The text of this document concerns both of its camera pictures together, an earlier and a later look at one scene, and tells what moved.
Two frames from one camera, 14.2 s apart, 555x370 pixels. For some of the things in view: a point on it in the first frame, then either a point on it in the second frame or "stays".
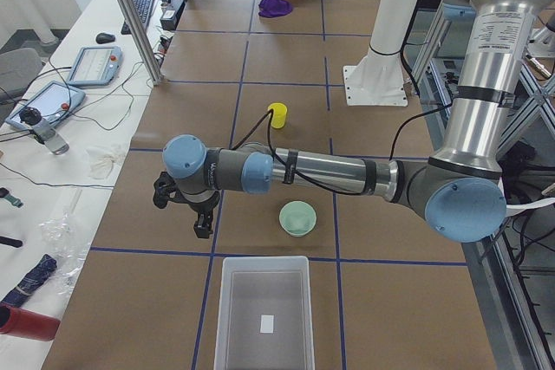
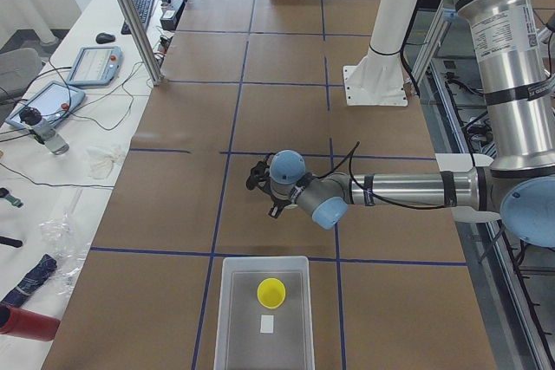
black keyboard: [143, 3] stays
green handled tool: [4, 193] stays
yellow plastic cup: [279, 113] -> [271, 293]
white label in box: [266, 323] stays
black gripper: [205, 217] -> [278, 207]
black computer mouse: [104, 38] stays
